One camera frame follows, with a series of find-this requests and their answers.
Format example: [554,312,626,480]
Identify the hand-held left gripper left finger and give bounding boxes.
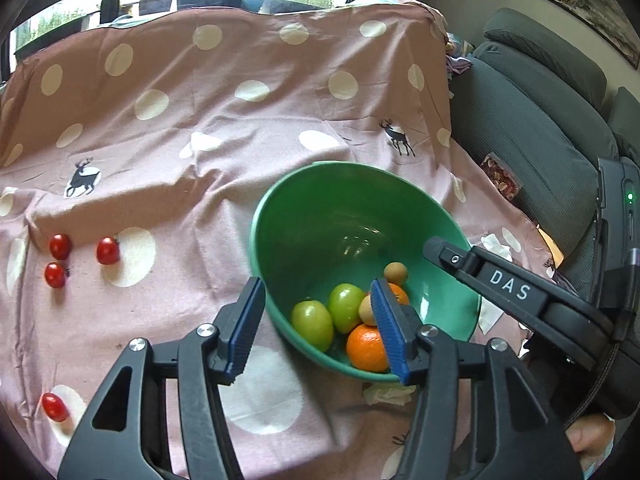
[57,276,267,480]

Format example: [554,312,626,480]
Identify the grey sofa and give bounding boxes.
[447,7,640,301]

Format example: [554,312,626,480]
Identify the pink polka-dot deer blanket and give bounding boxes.
[0,0,566,480]

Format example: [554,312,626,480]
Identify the red cherry tomato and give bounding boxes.
[48,233,72,261]
[44,262,69,289]
[95,236,122,266]
[41,392,70,423]

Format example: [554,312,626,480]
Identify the person's right hand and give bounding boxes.
[567,414,617,458]

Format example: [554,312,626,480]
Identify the purple patterned cloth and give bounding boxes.
[445,32,473,76]

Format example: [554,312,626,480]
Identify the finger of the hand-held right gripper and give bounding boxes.
[422,237,551,332]

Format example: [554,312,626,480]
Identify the green citrus fruit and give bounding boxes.
[291,300,335,352]
[327,283,367,335]

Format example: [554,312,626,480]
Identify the orange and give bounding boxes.
[382,282,411,307]
[346,324,391,373]

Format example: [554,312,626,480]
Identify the black braided cable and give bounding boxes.
[562,255,640,433]

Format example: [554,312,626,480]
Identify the red snack packet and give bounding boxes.
[480,154,521,203]

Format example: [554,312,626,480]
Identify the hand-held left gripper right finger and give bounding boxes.
[369,278,583,480]

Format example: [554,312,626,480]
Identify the green plastic bowl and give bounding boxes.
[250,161,483,382]

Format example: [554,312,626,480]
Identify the crumpled white tissue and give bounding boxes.
[477,302,506,333]
[362,382,416,406]
[470,232,516,261]

